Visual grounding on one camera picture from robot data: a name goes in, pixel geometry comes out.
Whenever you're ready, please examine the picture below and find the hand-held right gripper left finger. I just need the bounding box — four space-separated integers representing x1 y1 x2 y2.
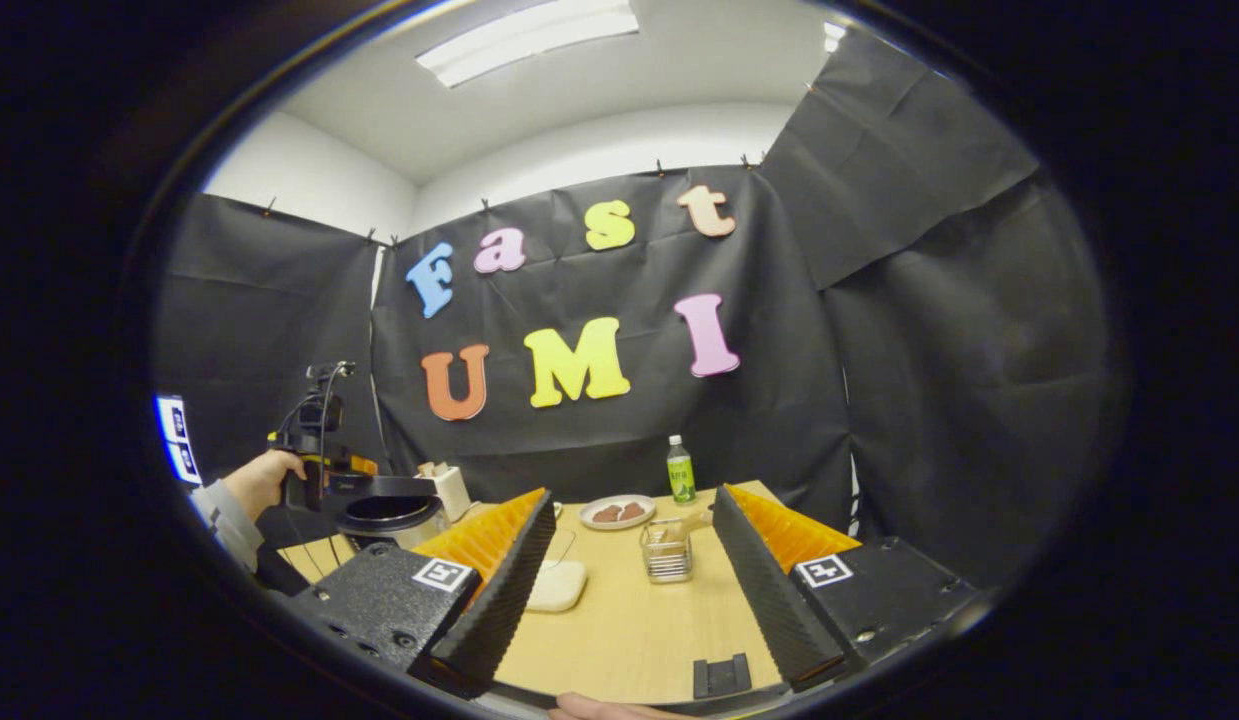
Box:
278 487 559 700

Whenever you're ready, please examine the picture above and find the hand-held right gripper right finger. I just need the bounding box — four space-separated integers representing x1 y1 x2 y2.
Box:
711 483 981 694

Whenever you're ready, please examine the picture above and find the black and silver rice cooker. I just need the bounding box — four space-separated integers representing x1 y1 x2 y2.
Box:
327 474 451 552

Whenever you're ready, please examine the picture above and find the wire chopstick holder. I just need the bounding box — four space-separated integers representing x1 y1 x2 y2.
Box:
639 519 696 585

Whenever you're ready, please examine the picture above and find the white toaster with bread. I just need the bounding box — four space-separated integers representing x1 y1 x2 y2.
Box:
419 461 473 522

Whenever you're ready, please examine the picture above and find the green tea bottle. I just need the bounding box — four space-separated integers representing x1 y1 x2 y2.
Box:
667 435 698 506

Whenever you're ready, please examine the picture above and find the round white plate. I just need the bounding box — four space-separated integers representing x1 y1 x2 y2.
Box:
580 494 658 532

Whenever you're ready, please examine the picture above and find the black backdrop cloth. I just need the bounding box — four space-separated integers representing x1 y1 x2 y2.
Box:
149 28 1115 591

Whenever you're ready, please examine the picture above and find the large ceiling light panel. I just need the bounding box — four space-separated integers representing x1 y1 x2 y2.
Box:
415 0 641 90

